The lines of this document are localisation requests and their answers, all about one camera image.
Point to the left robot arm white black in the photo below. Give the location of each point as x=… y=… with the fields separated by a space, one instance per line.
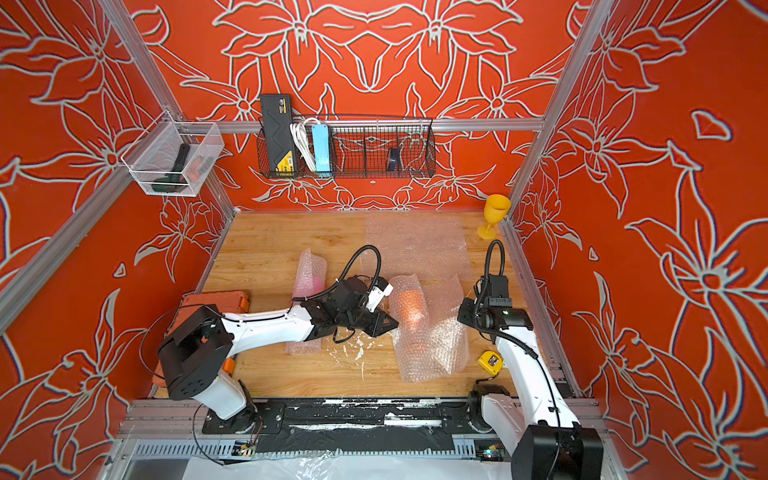
x=229 y=399

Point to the bubble orange glass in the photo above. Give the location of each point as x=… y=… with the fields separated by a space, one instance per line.
x=429 y=342

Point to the clear bubble wrap sheet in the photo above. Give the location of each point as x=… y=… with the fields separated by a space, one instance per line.
x=431 y=246

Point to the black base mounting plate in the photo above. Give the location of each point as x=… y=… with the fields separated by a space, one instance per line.
x=385 y=425

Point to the yellow plastic wine glass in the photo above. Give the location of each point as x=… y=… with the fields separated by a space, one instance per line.
x=495 y=210

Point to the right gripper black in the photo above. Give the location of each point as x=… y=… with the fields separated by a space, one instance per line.
x=464 y=314

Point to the yellow tape measure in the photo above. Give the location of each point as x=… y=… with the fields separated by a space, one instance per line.
x=491 y=362

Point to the bubble pink glass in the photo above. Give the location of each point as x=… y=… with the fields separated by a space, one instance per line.
x=310 y=279

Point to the orange plastic tool case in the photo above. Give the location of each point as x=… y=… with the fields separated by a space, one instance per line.
x=196 y=348

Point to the black wire wall basket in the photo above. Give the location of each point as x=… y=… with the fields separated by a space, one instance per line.
x=359 y=147

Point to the black yellow device box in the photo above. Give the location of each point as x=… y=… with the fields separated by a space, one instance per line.
x=277 y=119

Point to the light blue power bank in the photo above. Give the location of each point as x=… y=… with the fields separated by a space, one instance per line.
x=322 y=144

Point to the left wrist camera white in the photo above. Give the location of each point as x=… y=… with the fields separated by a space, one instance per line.
x=380 y=290

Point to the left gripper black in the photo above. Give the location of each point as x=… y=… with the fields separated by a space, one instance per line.
x=380 y=319

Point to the clear acrylic wall bin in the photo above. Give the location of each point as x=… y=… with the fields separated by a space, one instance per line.
x=152 y=153

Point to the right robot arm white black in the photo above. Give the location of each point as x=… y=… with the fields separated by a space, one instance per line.
x=544 y=436

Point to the white plastic sheet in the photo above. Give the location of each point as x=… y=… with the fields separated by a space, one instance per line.
x=349 y=467

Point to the dark green handled tool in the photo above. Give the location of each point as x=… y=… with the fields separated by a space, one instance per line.
x=171 y=182

